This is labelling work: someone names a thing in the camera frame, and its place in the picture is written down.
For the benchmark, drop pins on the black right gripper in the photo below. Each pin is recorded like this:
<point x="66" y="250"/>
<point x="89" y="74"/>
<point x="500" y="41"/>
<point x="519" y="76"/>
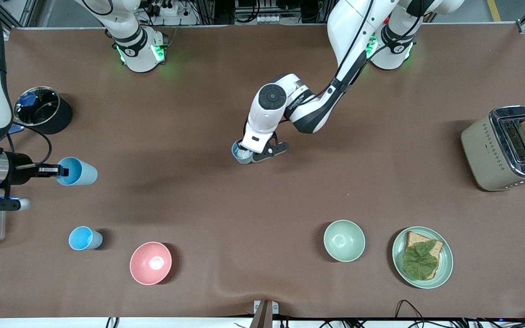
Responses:
<point x="18" y="168"/>

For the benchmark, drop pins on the blue plastic cup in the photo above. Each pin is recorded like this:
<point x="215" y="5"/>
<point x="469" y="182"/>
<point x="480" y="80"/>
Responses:
<point x="84" y="173"/>
<point x="82" y="238"/>

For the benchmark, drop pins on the blue cup with white paper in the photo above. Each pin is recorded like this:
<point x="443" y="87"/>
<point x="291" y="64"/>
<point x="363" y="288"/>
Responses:
<point x="236" y="155"/>

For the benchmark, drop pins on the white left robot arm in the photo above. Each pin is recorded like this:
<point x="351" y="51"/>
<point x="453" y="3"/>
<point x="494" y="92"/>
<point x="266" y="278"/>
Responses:
<point x="317" y="107"/>

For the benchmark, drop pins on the pink bowl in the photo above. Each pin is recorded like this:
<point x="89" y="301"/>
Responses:
<point x="151" y="263"/>

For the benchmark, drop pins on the white crumpled paper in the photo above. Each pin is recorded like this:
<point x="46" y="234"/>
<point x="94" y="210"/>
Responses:
<point x="244" y="155"/>

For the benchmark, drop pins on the power strip with black plugs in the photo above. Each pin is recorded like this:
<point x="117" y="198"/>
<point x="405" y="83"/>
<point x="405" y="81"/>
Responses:
<point x="162" y="8"/>

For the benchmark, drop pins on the brown table cover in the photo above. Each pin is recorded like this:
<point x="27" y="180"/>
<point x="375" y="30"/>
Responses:
<point x="262" y="205"/>

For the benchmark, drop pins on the white power strip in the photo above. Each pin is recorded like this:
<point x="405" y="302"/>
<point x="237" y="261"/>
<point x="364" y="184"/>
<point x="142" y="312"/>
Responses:
<point x="270" y="19"/>

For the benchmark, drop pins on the pale green bowl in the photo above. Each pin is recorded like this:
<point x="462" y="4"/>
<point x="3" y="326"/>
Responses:
<point x="344" y="240"/>

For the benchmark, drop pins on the brown bread slice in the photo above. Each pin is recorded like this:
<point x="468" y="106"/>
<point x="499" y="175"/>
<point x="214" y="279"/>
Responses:
<point x="415" y="238"/>

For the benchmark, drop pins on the green lettuce leaf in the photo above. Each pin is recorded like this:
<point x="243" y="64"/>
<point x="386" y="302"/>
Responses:
<point x="419" y="260"/>

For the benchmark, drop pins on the pale green plate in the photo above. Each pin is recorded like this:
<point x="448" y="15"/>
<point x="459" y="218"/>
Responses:
<point x="446" y="259"/>

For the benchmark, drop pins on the beige and chrome toaster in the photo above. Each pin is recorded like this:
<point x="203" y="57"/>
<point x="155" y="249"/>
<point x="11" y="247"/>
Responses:
<point x="483" y="155"/>

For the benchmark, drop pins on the grey metal camera bracket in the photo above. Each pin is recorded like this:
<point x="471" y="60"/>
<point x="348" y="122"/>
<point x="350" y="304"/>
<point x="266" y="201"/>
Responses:
<point x="265" y="314"/>

